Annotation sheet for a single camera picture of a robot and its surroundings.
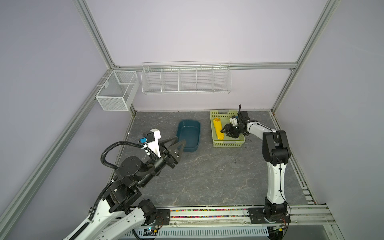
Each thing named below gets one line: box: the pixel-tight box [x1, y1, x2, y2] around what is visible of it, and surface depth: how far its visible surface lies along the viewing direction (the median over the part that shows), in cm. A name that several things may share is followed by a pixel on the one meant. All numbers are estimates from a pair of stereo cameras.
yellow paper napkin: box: [213, 117, 225, 140], surface depth 110 cm
